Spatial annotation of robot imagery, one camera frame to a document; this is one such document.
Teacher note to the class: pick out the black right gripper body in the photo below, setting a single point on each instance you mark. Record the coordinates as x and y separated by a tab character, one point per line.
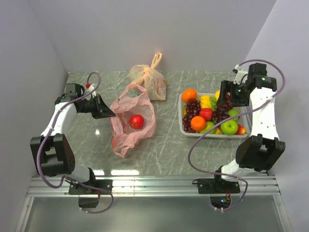
239	96

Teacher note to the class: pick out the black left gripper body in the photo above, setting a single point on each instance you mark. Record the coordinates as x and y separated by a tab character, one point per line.
87	107

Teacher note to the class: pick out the yellow fake mango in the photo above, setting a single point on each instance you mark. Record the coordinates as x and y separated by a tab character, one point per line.
217	95

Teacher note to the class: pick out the purple grape bunch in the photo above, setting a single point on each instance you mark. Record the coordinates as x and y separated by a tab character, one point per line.
221	111

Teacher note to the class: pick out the green fake apple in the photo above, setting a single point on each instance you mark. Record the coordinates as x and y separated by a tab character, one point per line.
229	128
209	125

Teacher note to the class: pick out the pink plastic bag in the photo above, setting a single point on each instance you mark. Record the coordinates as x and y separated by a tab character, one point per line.
133	101

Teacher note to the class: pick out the red fake apple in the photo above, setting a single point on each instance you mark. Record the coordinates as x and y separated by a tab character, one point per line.
136	122

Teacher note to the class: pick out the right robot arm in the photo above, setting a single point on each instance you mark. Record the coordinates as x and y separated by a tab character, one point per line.
262	148

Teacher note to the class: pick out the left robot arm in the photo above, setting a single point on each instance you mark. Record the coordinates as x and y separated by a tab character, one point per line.
51	151

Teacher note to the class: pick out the green fake guava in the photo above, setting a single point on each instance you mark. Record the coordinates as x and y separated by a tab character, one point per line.
233	112

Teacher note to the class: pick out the yellow fake banana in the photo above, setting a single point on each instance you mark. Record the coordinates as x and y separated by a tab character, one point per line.
205	102

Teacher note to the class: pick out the red yellow fake pear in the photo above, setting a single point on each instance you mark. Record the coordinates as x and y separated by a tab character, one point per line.
241	130

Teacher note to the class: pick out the red fake strawberry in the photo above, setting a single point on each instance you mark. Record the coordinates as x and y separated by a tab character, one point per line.
206	113

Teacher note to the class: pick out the orange fake orange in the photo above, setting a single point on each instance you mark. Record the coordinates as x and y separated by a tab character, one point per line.
198	123
188	95

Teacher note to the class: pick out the tied beige plastic bag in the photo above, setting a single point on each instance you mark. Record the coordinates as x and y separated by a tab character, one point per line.
149	78

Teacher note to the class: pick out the white plastic fruit basket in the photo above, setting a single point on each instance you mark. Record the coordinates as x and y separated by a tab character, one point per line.
218	135

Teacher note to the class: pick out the green grape bunch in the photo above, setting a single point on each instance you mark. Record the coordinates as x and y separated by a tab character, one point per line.
213	102

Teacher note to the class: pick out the dark red grape bunch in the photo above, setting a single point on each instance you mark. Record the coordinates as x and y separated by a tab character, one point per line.
190	110

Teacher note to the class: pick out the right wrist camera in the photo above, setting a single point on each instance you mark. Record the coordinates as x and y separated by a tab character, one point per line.
240	75

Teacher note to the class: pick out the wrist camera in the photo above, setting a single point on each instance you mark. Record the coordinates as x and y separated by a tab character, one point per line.
240	75
91	88

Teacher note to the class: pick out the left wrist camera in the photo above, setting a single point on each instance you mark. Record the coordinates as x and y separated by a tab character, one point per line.
91	88

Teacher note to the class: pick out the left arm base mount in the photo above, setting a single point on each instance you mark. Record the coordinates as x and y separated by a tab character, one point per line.
88	197

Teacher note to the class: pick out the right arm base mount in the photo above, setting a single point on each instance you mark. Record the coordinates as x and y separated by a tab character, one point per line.
219	190

